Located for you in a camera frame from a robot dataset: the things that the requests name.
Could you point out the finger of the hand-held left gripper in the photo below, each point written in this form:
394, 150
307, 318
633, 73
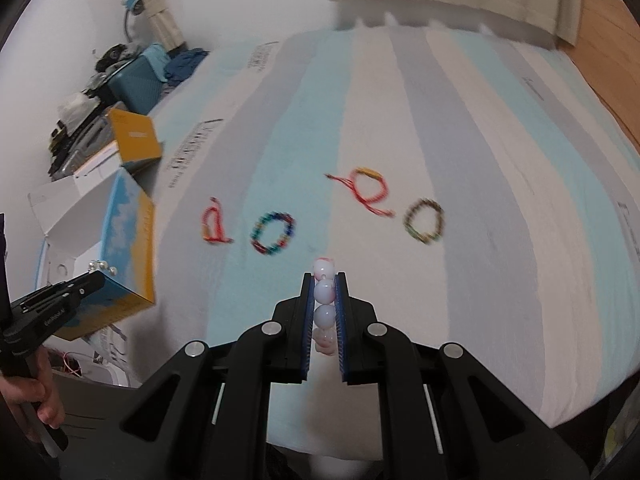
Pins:
75, 287

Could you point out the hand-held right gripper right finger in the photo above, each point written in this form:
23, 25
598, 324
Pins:
342, 330

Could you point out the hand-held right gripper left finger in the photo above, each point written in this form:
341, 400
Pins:
305, 330

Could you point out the person's left hand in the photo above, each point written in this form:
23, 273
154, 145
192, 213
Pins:
42, 407

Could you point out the blue yellow cardboard box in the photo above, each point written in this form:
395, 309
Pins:
125, 260

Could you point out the white plastic container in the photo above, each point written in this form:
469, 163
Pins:
107, 352

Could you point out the white open cardboard box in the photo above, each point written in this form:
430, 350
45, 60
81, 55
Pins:
70, 205

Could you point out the dark grey plastic case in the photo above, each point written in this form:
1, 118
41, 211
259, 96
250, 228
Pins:
85, 420

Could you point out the teal suitcase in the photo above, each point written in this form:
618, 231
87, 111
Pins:
140, 82

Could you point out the striped bed sheet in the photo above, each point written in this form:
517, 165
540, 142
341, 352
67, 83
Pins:
425, 120

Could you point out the black bag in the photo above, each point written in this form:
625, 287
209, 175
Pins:
112, 56

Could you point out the dark blue cloth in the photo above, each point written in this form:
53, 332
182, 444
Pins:
184, 66

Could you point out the blue desk lamp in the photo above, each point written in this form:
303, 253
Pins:
133, 7

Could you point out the beige curtain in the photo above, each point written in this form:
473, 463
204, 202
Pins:
145, 0

